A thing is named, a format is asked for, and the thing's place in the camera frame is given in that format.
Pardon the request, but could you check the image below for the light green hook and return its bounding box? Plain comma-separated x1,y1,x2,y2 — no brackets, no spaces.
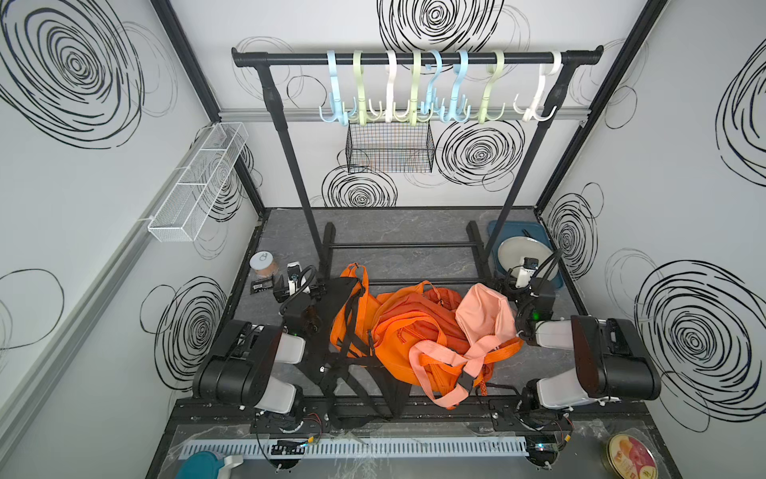
476,50,506,124
404,50,422,126
352,50,370,127

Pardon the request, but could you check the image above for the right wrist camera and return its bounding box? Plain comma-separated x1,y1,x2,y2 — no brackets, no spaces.
515,257,540,289

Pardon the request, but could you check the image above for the light green hook left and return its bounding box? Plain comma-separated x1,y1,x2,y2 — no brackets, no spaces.
352,50,370,127

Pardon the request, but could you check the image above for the teal round object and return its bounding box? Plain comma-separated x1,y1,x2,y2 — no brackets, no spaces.
175,451,245,479

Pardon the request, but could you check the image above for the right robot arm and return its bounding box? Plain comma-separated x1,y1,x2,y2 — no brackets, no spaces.
499,253,661,412

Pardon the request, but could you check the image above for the white hook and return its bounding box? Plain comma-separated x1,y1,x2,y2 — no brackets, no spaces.
376,50,398,123
513,51,563,123

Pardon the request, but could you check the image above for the grey round plate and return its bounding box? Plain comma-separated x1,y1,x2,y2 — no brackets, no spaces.
498,237,554,279

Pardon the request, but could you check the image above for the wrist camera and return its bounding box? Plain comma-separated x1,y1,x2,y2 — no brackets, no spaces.
286,261,302,295
515,257,540,289

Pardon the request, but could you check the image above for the white hook rightmost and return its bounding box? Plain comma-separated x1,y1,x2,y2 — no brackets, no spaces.
513,51,563,123

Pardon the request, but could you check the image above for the round printed tin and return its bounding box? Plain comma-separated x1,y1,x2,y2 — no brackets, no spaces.
606,434,659,479

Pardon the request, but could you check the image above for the black garment rack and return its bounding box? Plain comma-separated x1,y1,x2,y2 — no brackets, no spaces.
231,45,604,285

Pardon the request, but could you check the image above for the white hook middle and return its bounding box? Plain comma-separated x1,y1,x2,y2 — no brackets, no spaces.
376,50,398,123

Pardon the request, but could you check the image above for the orange sling bag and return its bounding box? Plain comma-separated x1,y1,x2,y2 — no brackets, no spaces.
373,319,452,385

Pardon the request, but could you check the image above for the white mesh wall shelf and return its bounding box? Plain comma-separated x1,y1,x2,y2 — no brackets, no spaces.
148,122,249,243

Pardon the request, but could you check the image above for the light blue hook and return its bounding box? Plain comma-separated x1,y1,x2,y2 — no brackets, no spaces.
418,50,444,123
440,50,471,123
319,50,349,127

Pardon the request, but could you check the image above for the orange and black backpack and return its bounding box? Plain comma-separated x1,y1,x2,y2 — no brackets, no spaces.
310,263,411,429

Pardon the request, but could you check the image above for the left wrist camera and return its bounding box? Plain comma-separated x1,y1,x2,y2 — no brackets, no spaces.
286,261,302,295

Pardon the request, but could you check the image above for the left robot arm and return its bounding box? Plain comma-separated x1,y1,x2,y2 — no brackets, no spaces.
191,321,307,414

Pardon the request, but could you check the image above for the light blue hook leftmost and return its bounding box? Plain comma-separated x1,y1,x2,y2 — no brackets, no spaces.
319,50,349,127

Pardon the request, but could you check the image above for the black wire basket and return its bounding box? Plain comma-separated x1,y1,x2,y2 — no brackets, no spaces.
344,123,436,174

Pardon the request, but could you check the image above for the pink sling bag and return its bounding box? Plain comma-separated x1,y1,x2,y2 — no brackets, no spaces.
409,283,524,409

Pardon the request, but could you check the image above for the light blue hook middle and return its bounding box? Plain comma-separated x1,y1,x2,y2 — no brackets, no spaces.
418,50,444,123

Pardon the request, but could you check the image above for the teal tray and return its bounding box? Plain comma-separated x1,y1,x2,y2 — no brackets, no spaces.
486,220,565,291

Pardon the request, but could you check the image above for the light green hook middle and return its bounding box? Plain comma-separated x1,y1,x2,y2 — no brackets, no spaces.
404,50,422,126

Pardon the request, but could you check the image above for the white slotted cable duct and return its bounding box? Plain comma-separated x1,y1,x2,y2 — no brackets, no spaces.
178,436,529,460

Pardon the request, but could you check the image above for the light blue hook right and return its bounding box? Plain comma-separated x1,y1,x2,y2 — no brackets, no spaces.
440,50,471,123

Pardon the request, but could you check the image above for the small black card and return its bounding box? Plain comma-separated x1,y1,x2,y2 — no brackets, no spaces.
249,277,273,295

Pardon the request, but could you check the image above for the light green hook right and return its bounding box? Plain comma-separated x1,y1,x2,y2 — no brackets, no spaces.
476,50,506,124

